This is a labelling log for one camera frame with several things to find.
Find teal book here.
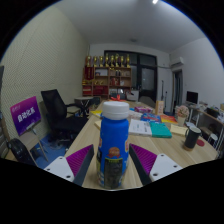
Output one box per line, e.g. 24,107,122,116
148,121,173,139

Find purple sign board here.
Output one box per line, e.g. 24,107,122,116
9,95,49,163

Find wooden shelf unit with trophies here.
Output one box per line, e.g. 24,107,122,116
82,53,133,98

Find flat round red coaster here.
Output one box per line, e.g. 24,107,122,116
195,138,206,148

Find white booklet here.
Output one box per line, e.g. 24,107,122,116
128,118,153,137

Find black mug white inside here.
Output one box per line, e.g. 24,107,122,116
183,125,203,150

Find pink flowers in white pot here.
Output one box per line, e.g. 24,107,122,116
174,104,190,127

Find small round side table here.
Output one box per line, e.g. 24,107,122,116
73,96,96,116

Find black waste bin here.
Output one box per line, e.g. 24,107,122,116
7,138,38,167

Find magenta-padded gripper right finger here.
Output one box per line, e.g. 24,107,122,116
128,143,184,186

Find pale yellow notepad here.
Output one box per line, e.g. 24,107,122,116
93,119,103,130

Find white air conditioner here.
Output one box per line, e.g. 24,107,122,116
169,56,185,69

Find orange printed booklet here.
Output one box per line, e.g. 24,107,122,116
159,113,179,125

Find pale yellow envelope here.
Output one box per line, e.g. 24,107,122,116
169,123,189,137

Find pink packet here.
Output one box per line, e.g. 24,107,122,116
133,105,154,114

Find cluttered side desk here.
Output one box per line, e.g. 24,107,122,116
184,103,224,158

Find black office chair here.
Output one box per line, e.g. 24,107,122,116
40,88,89,141

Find yellow gift box red ribbon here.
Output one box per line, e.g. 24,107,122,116
109,94,128,102

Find blue printed booklet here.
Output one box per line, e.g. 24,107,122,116
139,112,163,124

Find black framed glass door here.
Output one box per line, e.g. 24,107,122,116
103,49,158,101

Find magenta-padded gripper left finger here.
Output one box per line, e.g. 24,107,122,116
43,144,95,187

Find orange standing card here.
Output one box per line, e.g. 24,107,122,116
154,99,165,116

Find blue drink bottle white cap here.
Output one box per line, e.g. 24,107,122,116
95,100,131,190

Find black computer monitor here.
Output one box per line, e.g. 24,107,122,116
185,90,200,105

